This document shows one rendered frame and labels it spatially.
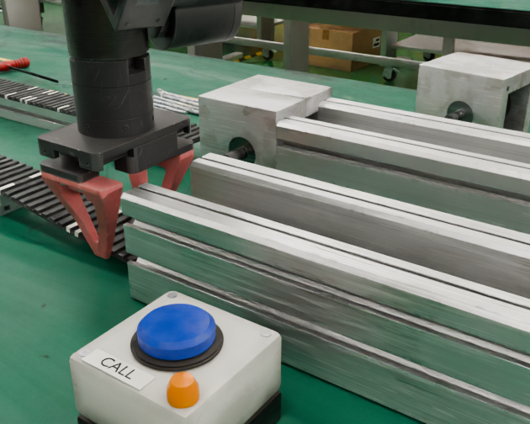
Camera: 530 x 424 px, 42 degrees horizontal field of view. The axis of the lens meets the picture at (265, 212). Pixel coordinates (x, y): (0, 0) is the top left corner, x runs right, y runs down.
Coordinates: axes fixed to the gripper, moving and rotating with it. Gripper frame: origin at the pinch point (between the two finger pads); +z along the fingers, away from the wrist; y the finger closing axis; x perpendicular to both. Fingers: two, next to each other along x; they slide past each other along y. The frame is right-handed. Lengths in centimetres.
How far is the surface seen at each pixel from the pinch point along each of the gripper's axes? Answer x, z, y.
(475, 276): -27.6, -4.2, 2.2
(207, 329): -18.8, -5.5, -12.6
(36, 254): 6.2, 1.8, -4.5
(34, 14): 209, 24, 153
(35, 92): 35.6, -1.4, 19.5
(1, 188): 13.4, -1.5, -2.0
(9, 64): 60, 1, 33
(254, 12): 95, 12, 151
